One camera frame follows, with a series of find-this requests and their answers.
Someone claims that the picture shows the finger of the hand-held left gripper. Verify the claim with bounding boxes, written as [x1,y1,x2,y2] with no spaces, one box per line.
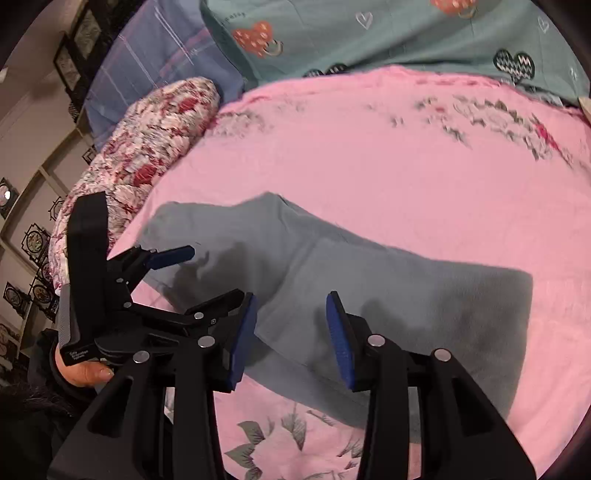
[107,244,196,290]
[124,289,249,357]

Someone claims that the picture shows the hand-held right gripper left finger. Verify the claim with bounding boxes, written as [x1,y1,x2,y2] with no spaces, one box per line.
[46,292,258,480]

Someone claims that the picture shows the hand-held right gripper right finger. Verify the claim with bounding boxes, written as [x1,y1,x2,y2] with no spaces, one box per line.
[325,291,537,480]

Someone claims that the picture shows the grey pants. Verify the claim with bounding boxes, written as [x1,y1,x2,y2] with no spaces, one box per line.
[134,191,535,444]

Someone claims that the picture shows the person's left hand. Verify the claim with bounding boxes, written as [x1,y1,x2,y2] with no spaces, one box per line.
[54,344,115,389]

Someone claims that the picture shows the red floral pillow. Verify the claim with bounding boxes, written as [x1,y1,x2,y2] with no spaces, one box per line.
[48,76,221,297]

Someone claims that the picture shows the pink floral bedsheet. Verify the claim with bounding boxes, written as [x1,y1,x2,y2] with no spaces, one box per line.
[106,65,591,480]

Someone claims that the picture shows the person's black jacket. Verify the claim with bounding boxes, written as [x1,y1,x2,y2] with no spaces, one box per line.
[0,383,93,480]

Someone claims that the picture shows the blue plaid pillow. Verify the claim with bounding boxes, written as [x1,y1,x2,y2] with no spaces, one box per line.
[83,0,249,153]

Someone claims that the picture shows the teal heart-print quilt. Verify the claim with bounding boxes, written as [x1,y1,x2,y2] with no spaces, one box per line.
[201,0,591,108]

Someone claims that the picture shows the row of framed wall pictures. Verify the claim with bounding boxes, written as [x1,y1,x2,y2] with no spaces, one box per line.
[0,4,110,370]

